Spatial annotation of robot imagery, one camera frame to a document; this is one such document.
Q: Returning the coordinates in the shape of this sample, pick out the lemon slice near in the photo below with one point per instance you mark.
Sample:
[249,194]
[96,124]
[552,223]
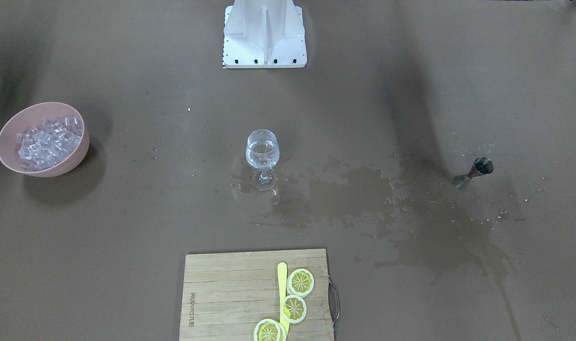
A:
[268,330]

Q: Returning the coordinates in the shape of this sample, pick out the lemon slice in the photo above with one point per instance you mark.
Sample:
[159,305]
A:
[293,309]
[300,282]
[268,330]

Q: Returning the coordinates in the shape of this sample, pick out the steel double jigger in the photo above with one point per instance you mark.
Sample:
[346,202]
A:
[481,166]

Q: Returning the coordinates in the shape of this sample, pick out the clear wine glass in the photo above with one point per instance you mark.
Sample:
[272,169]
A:
[262,154]

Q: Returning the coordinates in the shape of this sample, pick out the clear ice cubes pile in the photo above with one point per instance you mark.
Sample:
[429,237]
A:
[49,143]

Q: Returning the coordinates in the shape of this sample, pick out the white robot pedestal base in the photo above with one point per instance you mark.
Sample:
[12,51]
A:
[264,34]

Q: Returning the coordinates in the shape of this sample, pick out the lemon slice far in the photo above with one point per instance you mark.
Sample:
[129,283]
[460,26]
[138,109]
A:
[300,282]

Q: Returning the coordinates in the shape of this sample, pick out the bamboo cutting board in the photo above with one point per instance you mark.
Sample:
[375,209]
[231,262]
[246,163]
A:
[225,295]

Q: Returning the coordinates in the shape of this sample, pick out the lemon slice middle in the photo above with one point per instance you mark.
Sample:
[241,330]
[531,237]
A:
[293,309]

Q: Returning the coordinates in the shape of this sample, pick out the pink bowl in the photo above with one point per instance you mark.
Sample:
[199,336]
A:
[31,117]

